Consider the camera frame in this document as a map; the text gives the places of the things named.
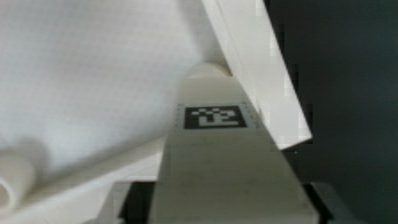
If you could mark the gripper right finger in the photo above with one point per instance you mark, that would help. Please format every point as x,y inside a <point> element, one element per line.
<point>331,207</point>

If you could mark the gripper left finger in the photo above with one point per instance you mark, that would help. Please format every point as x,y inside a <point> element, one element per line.
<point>108,216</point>

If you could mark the white desk top tray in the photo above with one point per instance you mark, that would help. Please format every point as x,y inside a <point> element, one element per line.
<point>94,56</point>

